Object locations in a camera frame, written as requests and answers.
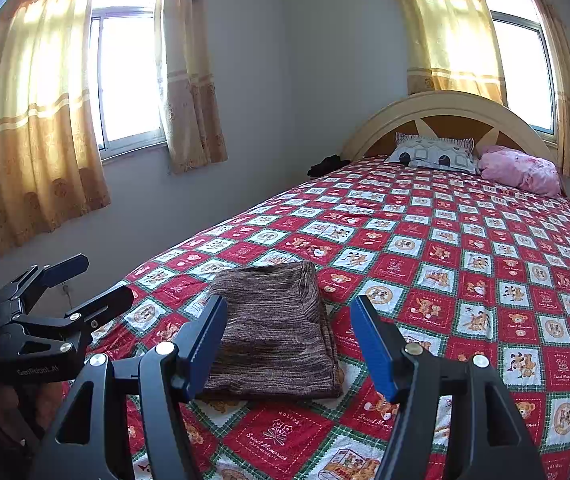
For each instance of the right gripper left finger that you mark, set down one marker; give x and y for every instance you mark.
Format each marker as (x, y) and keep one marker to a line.
(89, 436)

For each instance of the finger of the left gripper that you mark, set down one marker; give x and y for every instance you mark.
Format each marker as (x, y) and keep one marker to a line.
(77, 325)
(29, 286)

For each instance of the brown knitted sweater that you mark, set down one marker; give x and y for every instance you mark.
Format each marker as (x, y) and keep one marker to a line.
(278, 342)

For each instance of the person's left hand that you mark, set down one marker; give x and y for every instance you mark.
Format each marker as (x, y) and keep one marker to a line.
(46, 400)

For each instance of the red patchwork teddy bedspread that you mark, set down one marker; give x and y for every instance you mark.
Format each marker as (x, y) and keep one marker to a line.
(462, 265)

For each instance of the yellow curtain far left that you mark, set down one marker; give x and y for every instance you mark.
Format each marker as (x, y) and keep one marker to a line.
(50, 167)

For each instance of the grey patterned pillow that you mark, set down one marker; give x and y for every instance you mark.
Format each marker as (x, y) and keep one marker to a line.
(456, 155)

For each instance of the pink pillow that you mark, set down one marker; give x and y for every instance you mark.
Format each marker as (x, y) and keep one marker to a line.
(520, 170)

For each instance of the black item beside bed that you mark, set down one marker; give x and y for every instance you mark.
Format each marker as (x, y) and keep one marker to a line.
(328, 165)

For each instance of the yellow curtain side window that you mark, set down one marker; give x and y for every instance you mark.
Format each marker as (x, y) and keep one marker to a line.
(188, 108)

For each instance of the cream wooden headboard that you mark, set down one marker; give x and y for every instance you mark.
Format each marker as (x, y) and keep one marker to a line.
(446, 114)

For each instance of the yellow curtain right of window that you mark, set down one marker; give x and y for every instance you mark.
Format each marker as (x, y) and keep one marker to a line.
(557, 40)

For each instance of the yellow curtain centre window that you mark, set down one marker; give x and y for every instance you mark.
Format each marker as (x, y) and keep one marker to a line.
(452, 46)

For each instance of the side wall window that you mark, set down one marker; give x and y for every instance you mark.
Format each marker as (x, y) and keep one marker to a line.
(123, 77)

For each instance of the back wall window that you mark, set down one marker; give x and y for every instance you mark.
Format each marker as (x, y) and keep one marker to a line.
(528, 72)

